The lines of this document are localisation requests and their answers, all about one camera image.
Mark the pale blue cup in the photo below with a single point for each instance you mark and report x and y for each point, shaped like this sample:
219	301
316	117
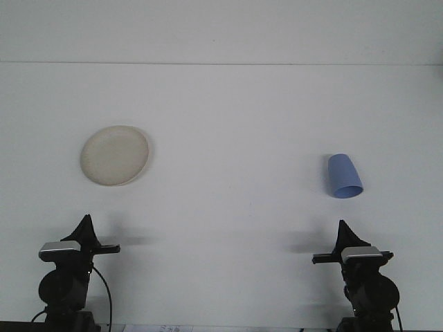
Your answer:
342	176

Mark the pale round plate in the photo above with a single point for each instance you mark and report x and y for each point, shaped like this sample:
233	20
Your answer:
114	155

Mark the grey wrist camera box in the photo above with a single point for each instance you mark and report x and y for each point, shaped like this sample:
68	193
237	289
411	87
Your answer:
59	248
361	252

